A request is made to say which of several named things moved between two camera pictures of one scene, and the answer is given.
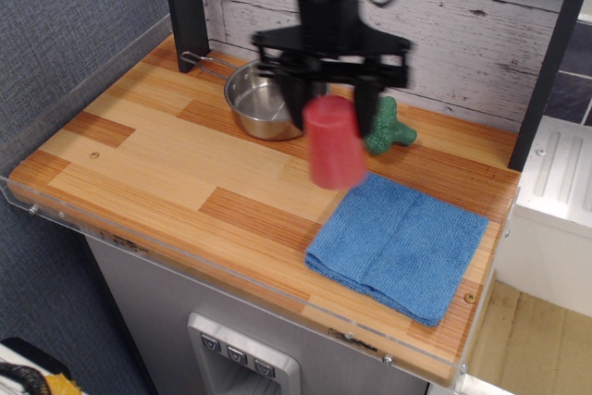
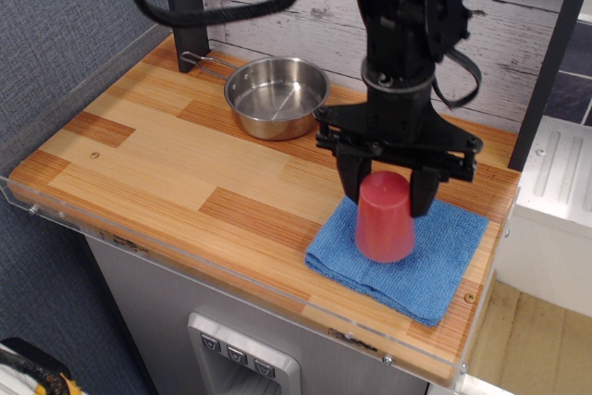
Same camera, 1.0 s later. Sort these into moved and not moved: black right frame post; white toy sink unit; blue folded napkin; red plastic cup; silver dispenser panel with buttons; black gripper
Moved: black gripper; red plastic cup
Not moved: white toy sink unit; black right frame post; silver dispenser panel with buttons; blue folded napkin
